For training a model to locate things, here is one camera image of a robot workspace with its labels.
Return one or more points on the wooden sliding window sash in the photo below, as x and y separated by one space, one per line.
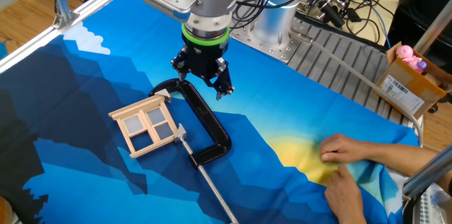
132 125

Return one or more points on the small purple toy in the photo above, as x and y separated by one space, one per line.
421 65

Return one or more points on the large black case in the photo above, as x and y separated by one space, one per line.
416 5

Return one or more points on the person's left hand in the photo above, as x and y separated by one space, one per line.
344 195

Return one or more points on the wooden miniature window frame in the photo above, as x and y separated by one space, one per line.
137 106

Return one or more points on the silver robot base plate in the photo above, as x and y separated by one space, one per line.
268 49

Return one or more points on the pink toy figure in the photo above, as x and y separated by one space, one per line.
406 52

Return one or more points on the person's right hand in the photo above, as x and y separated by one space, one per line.
344 146

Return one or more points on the black metal C-clamp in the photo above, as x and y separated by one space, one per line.
208 118

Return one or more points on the aluminium table edge rail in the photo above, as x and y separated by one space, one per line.
35 43

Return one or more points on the person's right forearm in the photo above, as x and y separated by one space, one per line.
406 157

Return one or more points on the white perforated tray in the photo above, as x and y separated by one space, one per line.
423 210

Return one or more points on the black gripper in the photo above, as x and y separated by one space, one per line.
206 58

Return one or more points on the blue mountain print cloth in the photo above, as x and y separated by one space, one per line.
265 93

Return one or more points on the brown cardboard box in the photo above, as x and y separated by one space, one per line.
406 79

